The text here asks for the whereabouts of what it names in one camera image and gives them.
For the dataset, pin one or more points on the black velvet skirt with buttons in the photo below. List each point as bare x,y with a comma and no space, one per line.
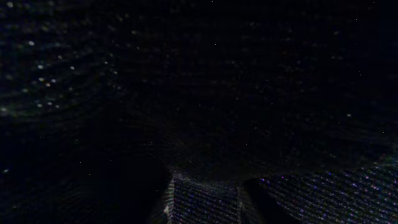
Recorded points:
198,111

